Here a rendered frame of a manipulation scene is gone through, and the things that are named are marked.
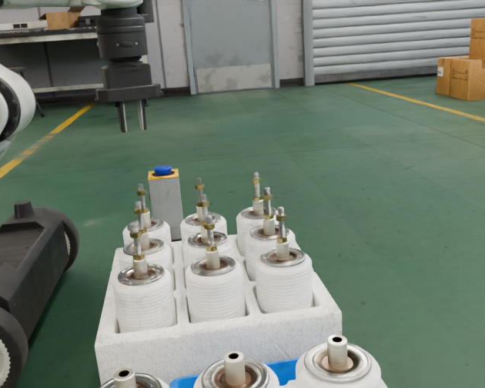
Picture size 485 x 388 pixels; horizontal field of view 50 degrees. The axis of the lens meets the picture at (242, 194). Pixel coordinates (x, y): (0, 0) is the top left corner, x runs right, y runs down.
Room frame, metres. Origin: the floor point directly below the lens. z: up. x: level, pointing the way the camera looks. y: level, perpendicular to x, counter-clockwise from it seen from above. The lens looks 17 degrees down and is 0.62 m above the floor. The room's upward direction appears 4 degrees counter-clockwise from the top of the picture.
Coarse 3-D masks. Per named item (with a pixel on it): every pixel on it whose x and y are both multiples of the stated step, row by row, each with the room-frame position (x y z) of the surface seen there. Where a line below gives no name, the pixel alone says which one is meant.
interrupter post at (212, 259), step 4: (208, 252) 0.79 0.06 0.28; (212, 252) 0.78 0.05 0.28; (216, 252) 0.79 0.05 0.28; (208, 256) 0.78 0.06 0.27; (212, 256) 0.78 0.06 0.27; (216, 256) 0.79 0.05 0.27; (208, 260) 0.79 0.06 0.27; (212, 260) 0.78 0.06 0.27; (216, 260) 0.79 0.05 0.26; (208, 264) 0.79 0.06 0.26; (212, 264) 0.78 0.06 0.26; (216, 264) 0.78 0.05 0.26; (208, 268) 0.79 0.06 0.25; (212, 268) 0.78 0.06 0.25; (216, 268) 0.78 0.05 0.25
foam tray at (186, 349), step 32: (320, 288) 0.83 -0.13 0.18; (224, 320) 0.74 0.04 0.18; (256, 320) 0.73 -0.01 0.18; (288, 320) 0.73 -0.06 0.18; (320, 320) 0.74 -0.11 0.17; (96, 352) 0.69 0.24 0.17; (128, 352) 0.70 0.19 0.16; (160, 352) 0.71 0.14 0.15; (192, 352) 0.71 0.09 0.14; (224, 352) 0.72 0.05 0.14; (256, 352) 0.72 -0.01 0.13; (288, 352) 0.73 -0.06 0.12
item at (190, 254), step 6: (186, 240) 0.92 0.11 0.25; (228, 240) 0.90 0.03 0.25; (186, 246) 0.89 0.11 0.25; (222, 246) 0.88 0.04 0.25; (228, 246) 0.89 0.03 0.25; (186, 252) 0.88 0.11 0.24; (192, 252) 0.87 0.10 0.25; (198, 252) 0.87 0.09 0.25; (204, 252) 0.87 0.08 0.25; (222, 252) 0.87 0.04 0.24; (228, 252) 0.88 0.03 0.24; (186, 258) 0.88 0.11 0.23; (192, 258) 0.87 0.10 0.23; (198, 258) 0.87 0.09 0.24; (234, 258) 0.91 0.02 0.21; (186, 264) 0.89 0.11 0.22
